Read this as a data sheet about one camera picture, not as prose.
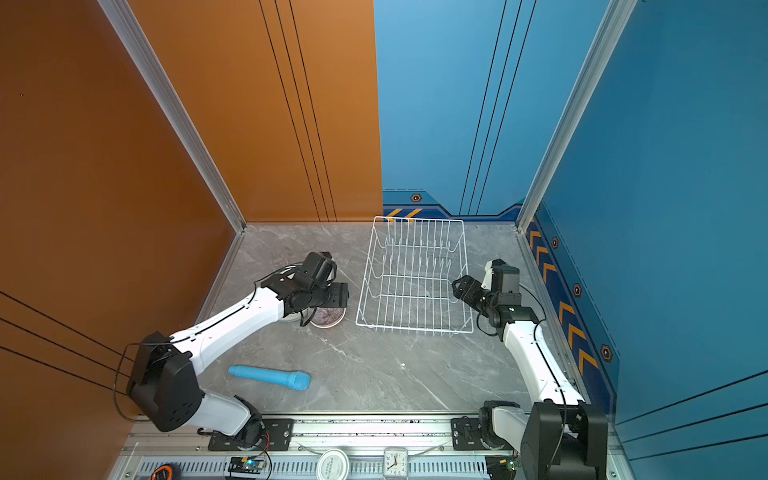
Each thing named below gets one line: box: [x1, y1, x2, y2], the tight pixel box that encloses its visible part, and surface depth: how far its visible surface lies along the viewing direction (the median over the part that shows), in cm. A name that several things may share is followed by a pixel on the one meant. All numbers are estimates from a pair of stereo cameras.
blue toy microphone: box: [228, 366, 311, 391], surface depth 81 cm
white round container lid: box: [316, 448, 350, 480], surface depth 66 cm
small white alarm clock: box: [383, 447, 409, 480], surface depth 70 cm
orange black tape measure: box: [148, 463, 182, 480], surface depth 68 cm
